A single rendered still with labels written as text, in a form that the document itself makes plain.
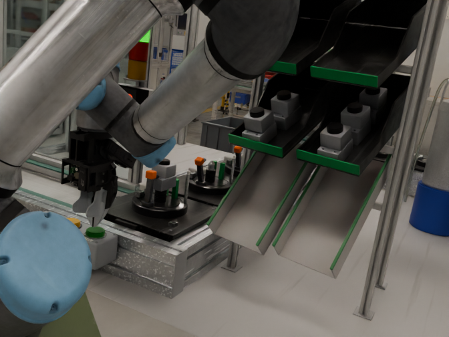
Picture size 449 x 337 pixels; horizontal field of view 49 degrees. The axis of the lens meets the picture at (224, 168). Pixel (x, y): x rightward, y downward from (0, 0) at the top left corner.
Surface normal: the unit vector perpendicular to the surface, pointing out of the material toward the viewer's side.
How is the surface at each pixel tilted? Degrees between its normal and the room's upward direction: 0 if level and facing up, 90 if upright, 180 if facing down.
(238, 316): 0
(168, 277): 90
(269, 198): 45
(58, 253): 54
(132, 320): 0
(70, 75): 103
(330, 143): 115
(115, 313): 0
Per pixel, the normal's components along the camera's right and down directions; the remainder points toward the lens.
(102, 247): 0.88, 0.22
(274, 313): 0.13, -0.96
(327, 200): -0.34, -0.59
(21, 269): 0.71, -0.37
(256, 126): -0.60, 0.52
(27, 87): 0.07, 0.11
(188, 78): -0.72, 0.33
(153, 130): -0.42, 0.72
